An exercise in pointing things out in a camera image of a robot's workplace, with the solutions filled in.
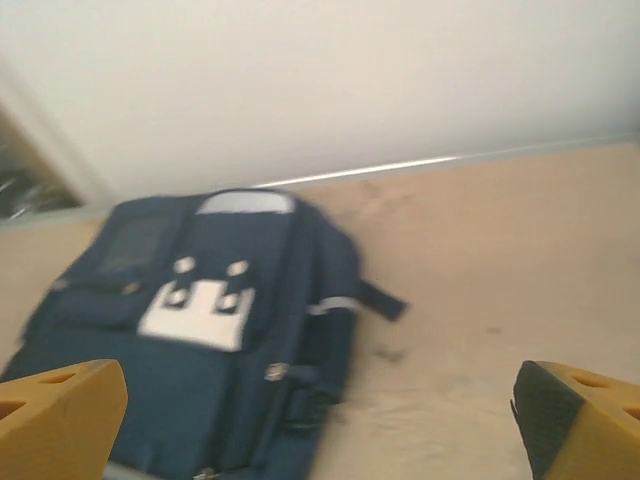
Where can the navy blue backpack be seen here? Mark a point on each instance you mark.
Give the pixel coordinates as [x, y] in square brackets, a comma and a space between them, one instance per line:
[200, 390]

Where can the aluminium table edge rail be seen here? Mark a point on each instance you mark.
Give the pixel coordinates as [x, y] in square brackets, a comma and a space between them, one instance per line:
[400, 166]

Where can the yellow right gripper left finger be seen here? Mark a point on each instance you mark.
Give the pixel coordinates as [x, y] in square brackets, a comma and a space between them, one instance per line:
[55, 425]

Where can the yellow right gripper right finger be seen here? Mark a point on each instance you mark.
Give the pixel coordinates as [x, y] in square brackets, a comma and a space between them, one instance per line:
[585, 435]

